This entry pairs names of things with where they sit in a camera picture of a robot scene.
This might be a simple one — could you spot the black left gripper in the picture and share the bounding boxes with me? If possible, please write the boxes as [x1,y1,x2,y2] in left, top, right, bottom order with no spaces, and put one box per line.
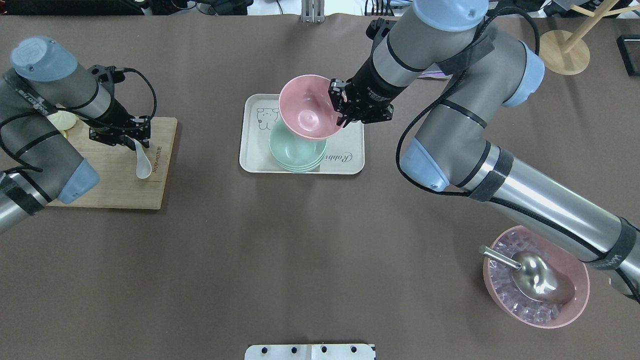
[89,116,152,151]

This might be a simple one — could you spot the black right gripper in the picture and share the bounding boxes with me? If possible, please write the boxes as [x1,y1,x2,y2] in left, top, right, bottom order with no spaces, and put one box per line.
[327,79,394,128]

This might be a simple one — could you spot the white ceramic spoon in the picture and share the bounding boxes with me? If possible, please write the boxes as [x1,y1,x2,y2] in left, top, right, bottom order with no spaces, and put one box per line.
[133,140,153,180]

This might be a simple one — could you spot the small pink bowl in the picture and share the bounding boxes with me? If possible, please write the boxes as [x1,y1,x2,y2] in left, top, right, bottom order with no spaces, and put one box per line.
[278,74,342,141]

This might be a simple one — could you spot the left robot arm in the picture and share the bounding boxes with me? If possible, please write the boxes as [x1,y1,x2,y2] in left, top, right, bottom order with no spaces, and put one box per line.
[0,36,154,232]

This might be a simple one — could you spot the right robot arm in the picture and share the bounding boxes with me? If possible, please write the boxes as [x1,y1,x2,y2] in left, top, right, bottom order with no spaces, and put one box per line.
[327,0,639,302]

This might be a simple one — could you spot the top green bowl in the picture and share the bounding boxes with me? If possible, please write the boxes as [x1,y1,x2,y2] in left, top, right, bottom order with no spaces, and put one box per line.
[269,121,328,168]

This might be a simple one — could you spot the lower green bowls stack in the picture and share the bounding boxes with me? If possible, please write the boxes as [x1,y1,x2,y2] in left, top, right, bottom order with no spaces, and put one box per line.
[271,148,327,173]

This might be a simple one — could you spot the large pink ice bowl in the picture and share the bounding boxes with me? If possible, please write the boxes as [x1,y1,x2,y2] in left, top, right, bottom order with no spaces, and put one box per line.
[482,225,591,330]

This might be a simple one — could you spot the bamboo cutting board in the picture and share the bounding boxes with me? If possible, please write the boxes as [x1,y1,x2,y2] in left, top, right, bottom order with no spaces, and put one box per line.
[66,117,178,210]

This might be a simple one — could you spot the cream rabbit serving tray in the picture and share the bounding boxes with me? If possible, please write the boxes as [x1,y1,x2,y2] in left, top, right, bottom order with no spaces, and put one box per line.
[238,93,365,175]

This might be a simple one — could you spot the purple cloth under grey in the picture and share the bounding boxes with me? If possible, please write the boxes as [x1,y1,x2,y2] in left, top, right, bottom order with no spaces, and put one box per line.
[418,70,451,80]

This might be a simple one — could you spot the clear ice cubes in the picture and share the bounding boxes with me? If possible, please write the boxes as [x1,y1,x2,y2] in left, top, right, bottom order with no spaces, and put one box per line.
[488,228,563,325]

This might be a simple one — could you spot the wooden mug tree stand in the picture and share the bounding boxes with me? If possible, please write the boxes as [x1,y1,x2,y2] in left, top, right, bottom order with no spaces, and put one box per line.
[539,0,640,76]

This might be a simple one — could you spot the metal ice scoop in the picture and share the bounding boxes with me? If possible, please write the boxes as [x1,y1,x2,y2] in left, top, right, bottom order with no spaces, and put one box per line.
[478,244,575,305]

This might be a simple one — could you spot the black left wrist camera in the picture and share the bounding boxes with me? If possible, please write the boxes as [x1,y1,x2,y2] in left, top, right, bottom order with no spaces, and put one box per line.
[87,64,126,98]

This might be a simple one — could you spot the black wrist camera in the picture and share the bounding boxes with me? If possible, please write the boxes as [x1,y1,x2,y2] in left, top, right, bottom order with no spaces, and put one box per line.
[365,17,398,55]
[87,64,126,98]

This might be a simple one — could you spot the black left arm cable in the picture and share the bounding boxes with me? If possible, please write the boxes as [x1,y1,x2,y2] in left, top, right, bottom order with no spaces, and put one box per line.
[112,67,158,133]

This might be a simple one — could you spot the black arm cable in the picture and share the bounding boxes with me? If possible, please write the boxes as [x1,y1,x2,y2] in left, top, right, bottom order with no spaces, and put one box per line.
[396,6,541,197]
[112,67,158,133]

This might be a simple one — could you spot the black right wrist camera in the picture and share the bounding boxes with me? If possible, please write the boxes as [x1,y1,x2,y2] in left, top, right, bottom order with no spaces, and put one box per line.
[365,17,398,55]

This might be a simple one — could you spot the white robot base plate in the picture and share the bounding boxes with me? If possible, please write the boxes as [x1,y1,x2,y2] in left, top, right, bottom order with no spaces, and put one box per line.
[244,343,377,360]

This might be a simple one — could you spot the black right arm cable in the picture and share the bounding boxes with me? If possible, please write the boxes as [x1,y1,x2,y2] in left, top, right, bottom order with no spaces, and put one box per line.
[396,6,541,197]

